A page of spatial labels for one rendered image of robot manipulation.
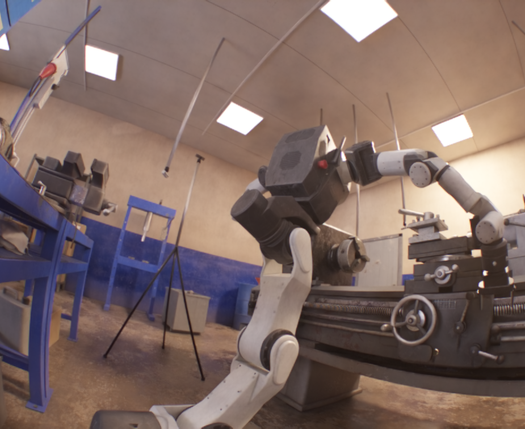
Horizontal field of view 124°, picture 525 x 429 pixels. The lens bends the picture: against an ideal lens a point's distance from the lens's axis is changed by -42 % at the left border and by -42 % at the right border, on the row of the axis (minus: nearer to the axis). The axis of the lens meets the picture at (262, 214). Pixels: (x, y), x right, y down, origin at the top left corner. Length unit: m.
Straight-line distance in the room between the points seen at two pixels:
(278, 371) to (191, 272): 4.09
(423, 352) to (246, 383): 0.69
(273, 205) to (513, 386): 1.08
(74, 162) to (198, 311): 2.77
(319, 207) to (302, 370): 1.13
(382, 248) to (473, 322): 4.30
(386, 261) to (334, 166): 4.28
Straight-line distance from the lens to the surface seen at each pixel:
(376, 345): 1.40
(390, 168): 0.86
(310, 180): 0.80
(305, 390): 1.68
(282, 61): 3.24
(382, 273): 5.09
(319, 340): 1.65
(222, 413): 0.75
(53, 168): 1.05
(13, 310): 1.54
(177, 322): 3.32
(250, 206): 0.69
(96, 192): 0.99
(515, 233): 1.39
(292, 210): 0.78
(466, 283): 1.05
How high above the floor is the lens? 0.75
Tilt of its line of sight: 18 degrees up
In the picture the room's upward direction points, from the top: 9 degrees clockwise
